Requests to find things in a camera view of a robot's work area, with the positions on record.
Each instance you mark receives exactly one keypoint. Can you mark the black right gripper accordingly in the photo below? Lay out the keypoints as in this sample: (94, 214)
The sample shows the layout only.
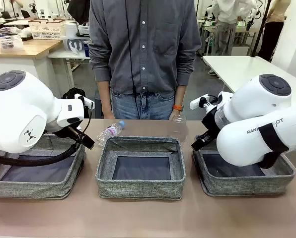
(212, 126)

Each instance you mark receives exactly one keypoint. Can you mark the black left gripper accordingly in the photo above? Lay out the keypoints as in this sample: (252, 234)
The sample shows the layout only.
(81, 140)

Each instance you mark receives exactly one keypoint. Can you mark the crushed clear blue-capped bottle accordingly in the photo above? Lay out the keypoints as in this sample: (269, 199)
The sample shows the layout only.
(110, 131)

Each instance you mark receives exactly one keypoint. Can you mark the clear plastic cup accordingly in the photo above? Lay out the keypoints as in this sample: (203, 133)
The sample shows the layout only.
(179, 129)

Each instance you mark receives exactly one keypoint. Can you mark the person's left forearm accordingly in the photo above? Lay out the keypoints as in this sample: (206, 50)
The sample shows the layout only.
(180, 95)

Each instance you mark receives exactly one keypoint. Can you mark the person's right forearm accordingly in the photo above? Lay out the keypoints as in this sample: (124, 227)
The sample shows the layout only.
(104, 96)

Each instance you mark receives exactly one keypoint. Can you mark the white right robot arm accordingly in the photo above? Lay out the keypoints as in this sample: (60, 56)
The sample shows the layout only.
(252, 138)

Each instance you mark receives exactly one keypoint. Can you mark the person's right hand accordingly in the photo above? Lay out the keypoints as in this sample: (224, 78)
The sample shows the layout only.
(108, 116)

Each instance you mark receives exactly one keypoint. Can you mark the person's left hand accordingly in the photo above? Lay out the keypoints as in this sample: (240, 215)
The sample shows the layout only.
(176, 113)

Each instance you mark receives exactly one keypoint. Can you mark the orange wrist watch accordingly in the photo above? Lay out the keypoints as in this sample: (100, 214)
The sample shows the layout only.
(178, 107)

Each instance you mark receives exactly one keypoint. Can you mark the black backpack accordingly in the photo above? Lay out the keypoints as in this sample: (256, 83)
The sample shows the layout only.
(72, 93)

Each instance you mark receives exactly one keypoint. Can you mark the grey fabric basket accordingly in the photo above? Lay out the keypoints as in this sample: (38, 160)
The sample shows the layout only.
(140, 189)
(26, 189)
(249, 187)

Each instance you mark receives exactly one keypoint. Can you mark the white background desk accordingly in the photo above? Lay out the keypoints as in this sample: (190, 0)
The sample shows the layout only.
(63, 54)

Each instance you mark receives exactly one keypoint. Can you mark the person in white clothes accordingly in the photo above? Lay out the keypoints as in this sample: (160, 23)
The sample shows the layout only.
(225, 37)

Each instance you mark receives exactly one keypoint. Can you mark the white bin with logo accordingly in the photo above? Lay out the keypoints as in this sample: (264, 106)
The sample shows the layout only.
(73, 44)

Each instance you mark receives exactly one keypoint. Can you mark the person in grey shirt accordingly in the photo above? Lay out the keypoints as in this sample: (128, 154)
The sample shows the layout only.
(148, 49)

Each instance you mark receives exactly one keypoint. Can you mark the person in beige top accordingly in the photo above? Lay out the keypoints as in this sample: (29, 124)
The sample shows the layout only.
(269, 42)

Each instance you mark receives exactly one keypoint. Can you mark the black tripod pole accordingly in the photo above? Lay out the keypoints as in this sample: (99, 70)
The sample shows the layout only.
(261, 29)

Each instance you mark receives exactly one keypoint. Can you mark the white plastic crate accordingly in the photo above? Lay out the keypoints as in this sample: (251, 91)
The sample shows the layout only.
(46, 31)

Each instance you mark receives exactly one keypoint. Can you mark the clear labelled plastic box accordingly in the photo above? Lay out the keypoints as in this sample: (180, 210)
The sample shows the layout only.
(10, 43)

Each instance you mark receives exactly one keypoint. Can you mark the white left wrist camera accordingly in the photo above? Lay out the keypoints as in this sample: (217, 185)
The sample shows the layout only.
(87, 100)

